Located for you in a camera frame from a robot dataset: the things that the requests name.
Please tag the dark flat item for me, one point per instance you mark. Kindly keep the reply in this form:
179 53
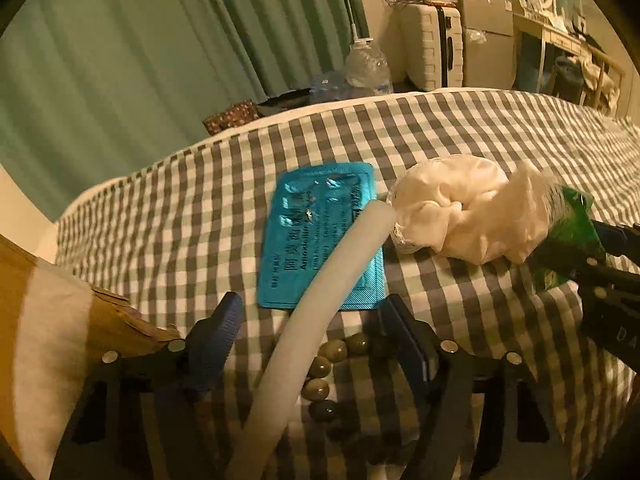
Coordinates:
285 100

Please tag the light wooden desk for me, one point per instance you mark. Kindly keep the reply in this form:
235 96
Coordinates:
560 40

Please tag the blue blister pack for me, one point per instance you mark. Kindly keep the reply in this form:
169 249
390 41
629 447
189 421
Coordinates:
300 240

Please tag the green curtain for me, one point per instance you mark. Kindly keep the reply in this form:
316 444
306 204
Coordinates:
150 60

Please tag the crumpled white plastic bag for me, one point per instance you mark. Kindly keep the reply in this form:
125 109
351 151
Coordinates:
465 210

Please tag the green medicine box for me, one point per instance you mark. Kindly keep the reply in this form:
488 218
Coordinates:
570 225

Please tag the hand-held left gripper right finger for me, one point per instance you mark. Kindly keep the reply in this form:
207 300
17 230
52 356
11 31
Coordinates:
405 340

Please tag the checked bed sheet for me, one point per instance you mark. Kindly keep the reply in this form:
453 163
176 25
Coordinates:
175 210

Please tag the white foam tube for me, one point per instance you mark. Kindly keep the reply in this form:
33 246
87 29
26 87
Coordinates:
320 300

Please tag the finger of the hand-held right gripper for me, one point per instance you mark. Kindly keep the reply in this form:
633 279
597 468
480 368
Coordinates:
575 262
620 240

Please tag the white ribbed suitcase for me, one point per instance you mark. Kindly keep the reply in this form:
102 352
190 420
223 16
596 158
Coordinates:
430 47

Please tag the brown cardboard box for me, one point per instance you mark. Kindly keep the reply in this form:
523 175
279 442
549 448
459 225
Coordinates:
10 285

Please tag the grey small fridge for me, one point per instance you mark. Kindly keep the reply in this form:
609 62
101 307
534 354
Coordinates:
487 35

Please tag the large clear water bottle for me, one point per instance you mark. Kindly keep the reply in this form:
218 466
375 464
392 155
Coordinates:
367 67

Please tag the patterned brown pouch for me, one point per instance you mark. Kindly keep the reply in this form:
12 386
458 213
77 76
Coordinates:
230 117

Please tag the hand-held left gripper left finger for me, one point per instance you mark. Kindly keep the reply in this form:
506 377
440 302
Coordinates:
220 345

